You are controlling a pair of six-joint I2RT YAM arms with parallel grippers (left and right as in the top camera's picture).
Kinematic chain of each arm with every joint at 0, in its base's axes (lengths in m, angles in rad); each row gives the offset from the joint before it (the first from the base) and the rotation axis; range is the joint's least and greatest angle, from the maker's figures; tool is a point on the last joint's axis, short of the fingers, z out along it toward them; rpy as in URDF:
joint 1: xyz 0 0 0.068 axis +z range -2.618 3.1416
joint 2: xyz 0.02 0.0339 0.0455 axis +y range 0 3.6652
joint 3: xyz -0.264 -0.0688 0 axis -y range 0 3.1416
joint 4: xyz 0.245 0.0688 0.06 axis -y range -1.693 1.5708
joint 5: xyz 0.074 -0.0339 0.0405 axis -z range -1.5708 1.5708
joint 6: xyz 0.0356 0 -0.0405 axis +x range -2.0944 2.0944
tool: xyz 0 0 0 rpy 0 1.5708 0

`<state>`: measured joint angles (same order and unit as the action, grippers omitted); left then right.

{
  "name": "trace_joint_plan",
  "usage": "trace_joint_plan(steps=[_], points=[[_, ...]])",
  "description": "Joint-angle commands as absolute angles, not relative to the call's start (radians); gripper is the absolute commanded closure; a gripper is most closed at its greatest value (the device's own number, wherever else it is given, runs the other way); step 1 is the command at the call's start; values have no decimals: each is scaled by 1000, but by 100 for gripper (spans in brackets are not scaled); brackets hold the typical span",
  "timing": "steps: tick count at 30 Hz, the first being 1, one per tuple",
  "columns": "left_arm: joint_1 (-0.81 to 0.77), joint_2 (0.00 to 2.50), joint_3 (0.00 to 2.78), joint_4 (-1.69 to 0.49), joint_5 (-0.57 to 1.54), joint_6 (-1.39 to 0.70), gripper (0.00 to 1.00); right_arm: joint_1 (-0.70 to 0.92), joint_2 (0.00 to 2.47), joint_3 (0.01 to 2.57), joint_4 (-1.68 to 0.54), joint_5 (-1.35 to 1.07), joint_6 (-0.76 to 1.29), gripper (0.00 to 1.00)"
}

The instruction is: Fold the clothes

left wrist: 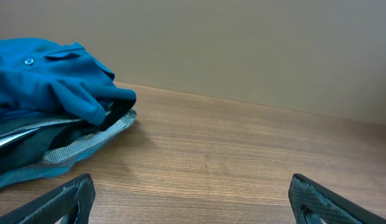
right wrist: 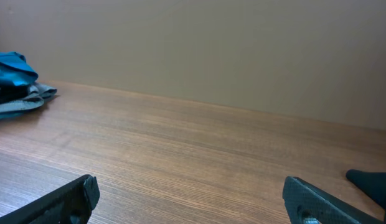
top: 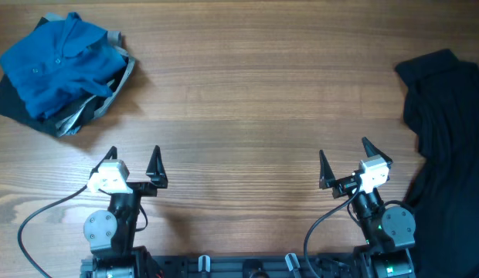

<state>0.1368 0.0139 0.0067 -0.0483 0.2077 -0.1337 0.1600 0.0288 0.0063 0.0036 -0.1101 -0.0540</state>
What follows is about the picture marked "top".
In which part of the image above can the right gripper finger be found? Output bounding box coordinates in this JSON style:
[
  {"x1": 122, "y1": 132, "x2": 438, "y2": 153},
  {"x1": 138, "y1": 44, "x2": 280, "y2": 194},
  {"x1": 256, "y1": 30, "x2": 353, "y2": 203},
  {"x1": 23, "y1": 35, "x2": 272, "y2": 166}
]
[
  {"x1": 319, "y1": 150, "x2": 336, "y2": 189},
  {"x1": 362, "y1": 137, "x2": 393, "y2": 165}
]

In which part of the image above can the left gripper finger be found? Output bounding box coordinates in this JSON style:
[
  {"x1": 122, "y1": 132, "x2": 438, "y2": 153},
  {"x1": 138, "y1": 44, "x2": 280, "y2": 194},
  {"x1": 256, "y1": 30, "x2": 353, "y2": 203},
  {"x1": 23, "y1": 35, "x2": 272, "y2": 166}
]
[
  {"x1": 90, "y1": 146, "x2": 117, "y2": 174},
  {"x1": 146, "y1": 145, "x2": 168, "y2": 188}
]

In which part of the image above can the black t-shirt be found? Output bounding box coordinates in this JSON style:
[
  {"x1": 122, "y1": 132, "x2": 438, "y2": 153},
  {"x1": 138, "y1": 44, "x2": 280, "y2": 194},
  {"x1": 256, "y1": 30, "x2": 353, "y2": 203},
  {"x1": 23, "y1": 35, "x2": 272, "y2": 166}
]
[{"x1": 395, "y1": 49, "x2": 479, "y2": 277}]

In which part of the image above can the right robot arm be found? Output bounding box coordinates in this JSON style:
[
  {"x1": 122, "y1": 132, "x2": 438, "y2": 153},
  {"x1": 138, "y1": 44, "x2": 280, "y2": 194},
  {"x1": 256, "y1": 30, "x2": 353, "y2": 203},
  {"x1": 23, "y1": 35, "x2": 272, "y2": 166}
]
[{"x1": 319, "y1": 137, "x2": 416, "y2": 277}]

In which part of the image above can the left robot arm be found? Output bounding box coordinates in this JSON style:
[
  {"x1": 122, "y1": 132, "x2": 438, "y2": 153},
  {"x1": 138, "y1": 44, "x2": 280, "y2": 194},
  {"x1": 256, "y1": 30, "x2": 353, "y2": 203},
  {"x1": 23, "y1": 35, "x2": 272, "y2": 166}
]
[{"x1": 83, "y1": 145, "x2": 168, "y2": 277}]

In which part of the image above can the grey folded garment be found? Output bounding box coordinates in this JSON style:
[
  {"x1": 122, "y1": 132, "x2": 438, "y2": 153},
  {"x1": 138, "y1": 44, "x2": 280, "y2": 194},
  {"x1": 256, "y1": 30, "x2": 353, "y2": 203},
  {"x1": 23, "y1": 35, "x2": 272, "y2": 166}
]
[{"x1": 38, "y1": 30, "x2": 137, "y2": 137}]

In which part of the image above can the blue polo shirt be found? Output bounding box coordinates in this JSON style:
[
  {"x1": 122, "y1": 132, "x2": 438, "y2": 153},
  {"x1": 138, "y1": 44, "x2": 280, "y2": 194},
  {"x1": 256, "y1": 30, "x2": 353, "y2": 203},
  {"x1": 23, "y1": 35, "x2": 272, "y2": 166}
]
[{"x1": 0, "y1": 12, "x2": 127, "y2": 119}]

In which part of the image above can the black folded garment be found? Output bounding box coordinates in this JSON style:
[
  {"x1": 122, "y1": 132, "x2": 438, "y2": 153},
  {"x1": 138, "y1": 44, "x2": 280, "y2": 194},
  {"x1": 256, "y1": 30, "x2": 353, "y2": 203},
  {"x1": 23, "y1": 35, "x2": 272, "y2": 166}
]
[{"x1": 0, "y1": 17, "x2": 127, "y2": 138}]

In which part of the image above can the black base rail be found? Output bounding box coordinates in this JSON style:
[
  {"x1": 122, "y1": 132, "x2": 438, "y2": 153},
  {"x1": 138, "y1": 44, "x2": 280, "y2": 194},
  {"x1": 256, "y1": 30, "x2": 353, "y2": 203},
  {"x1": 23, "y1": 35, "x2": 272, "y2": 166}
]
[{"x1": 80, "y1": 253, "x2": 416, "y2": 278}]

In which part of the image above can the left black cable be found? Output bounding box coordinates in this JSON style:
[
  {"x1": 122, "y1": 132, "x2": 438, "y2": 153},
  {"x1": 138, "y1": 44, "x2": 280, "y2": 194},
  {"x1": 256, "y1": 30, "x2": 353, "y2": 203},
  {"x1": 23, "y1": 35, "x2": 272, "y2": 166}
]
[{"x1": 17, "y1": 184, "x2": 90, "y2": 278}]

